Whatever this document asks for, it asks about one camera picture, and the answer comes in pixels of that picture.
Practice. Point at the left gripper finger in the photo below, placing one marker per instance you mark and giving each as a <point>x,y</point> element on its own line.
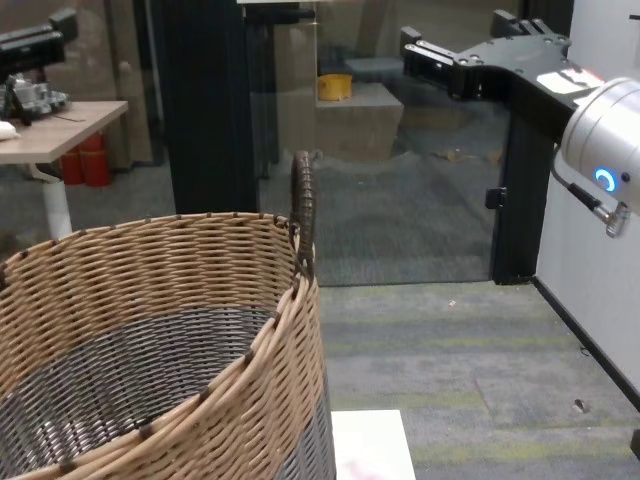
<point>35,50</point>

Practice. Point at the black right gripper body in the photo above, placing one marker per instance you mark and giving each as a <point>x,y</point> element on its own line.
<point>525,70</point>

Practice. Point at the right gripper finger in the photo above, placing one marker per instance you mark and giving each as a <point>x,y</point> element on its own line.
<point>520,26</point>
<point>440,67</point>

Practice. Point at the tan wicker clothes basket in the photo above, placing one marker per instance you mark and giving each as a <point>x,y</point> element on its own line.
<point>150,260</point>

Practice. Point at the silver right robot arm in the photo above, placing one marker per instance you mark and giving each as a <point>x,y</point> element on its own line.
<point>600,135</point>

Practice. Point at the electronics assembly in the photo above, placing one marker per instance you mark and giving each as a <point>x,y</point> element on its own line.
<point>40,97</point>

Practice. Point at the white crumpled cloth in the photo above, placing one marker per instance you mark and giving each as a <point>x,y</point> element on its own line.
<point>7,131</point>

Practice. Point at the long light wood desk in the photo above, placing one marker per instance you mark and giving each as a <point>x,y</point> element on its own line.
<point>75,130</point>

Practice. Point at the beige large box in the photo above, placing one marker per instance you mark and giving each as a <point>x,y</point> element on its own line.
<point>360,130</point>

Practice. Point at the yellow bucket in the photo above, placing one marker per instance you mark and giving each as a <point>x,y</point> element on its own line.
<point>336,87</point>

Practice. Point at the red fire extinguisher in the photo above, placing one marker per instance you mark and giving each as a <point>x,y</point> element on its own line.
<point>71,169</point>
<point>95,162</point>

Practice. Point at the black door latch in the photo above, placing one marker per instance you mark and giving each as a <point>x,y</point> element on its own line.
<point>495,197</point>

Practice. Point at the wide black pillar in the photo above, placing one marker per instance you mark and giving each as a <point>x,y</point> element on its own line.
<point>210,100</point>

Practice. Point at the black door frame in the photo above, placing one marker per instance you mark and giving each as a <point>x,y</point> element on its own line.
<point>520,225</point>

